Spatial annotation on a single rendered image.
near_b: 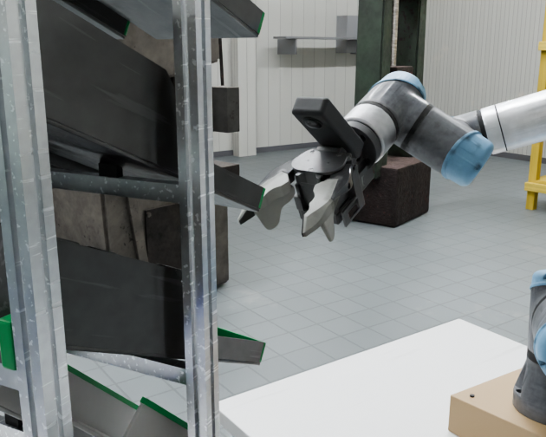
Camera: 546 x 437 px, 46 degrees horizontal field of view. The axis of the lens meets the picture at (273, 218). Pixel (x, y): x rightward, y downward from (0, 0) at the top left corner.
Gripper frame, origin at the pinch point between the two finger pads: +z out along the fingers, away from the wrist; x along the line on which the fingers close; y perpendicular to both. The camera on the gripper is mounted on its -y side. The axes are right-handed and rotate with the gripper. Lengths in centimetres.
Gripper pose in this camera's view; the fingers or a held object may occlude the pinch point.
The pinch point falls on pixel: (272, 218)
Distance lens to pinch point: 74.7
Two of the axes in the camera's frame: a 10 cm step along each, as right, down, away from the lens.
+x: -8.0, -1.5, 5.8
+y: 2.5, 7.9, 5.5
